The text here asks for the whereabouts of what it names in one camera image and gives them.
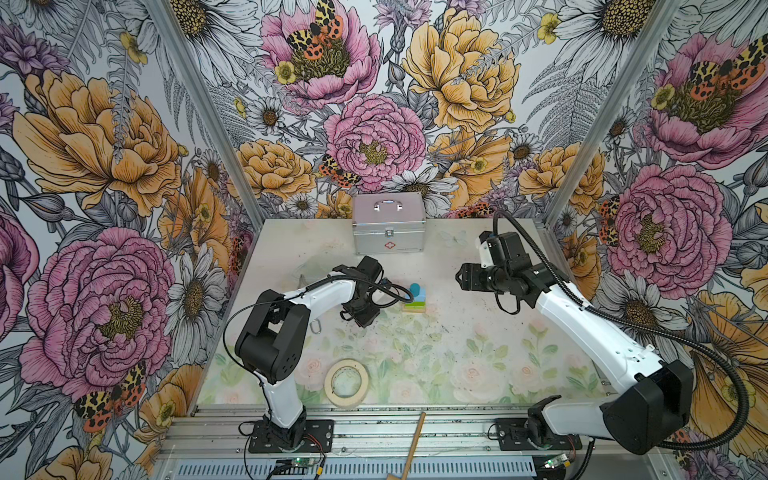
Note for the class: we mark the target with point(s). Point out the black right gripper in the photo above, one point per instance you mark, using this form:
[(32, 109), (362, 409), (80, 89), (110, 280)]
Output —
[(472, 277)]

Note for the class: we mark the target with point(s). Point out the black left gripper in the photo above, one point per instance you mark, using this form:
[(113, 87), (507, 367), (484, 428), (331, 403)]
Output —
[(366, 318)]

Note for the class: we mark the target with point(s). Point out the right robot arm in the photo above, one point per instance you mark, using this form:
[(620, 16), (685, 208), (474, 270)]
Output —
[(651, 398)]

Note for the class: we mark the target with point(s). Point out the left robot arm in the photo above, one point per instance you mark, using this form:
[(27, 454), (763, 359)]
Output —
[(271, 342)]

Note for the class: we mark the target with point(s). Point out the silver first aid case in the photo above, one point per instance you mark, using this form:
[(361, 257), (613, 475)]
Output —
[(388, 223)]

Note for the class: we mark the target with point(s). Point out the masking tape roll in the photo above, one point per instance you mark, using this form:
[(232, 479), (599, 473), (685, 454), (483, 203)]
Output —
[(346, 383)]

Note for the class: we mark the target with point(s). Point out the wooden stick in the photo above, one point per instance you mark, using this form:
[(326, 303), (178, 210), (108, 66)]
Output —
[(412, 450)]

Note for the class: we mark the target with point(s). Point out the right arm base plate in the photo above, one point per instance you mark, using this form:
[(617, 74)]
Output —
[(512, 434)]

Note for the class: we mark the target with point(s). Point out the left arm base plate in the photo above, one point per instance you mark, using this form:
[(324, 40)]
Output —
[(307, 436)]

